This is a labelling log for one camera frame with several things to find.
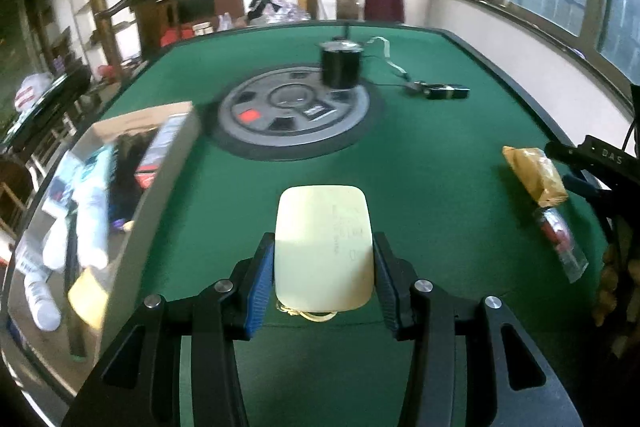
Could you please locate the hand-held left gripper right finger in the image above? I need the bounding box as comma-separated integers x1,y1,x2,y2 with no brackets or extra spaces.
372,231,583,427

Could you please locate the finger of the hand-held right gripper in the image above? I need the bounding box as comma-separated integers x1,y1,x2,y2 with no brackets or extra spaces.
544,135,632,180
562,175,617,219

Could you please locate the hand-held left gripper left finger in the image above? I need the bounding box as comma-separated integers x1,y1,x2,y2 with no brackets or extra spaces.
62,231,277,427

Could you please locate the pale yellow rounded case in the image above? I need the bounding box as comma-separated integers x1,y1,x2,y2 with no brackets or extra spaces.
274,184,376,314

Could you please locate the cardboard box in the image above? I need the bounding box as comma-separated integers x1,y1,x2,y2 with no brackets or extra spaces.
7,101,202,400

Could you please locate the person's right hand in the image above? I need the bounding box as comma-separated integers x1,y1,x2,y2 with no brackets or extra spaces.
591,241,630,329

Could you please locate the yellow snack packet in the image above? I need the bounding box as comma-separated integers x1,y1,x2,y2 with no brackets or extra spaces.
501,146,570,204

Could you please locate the pink clear packet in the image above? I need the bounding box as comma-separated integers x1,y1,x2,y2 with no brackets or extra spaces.
531,206,588,284

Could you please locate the black cylinder with gold band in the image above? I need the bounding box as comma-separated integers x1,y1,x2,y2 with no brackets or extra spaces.
425,83,471,100

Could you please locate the grey round table centre panel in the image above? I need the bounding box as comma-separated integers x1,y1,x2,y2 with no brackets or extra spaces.
207,63,387,162

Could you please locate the red and grey tube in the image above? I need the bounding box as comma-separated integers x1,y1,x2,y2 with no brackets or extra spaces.
134,114,187,190

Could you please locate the white bottle with yellow cap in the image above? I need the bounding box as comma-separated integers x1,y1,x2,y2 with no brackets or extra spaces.
67,184,115,333

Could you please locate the black pouch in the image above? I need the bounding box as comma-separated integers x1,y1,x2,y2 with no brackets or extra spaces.
107,132,156,218

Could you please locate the black marker with green tip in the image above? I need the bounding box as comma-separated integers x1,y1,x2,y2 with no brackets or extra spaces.
65,202,88,363

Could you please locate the white box with barcode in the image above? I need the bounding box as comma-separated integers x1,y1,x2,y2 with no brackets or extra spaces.
42,167,81,218

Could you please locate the black electric motor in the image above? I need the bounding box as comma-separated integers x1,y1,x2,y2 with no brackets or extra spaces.
319,22,365,90

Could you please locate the floral cloth heap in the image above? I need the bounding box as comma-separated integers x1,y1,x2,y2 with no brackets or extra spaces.
247,0,311,26

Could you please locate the white and red bag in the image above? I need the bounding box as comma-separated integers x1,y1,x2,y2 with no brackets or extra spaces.
12,74,53,112

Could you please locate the gold key ring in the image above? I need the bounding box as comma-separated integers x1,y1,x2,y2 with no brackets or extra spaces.
275,299,338,324

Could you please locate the white motor cable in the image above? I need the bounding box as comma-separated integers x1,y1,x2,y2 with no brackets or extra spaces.
364,36,416,84

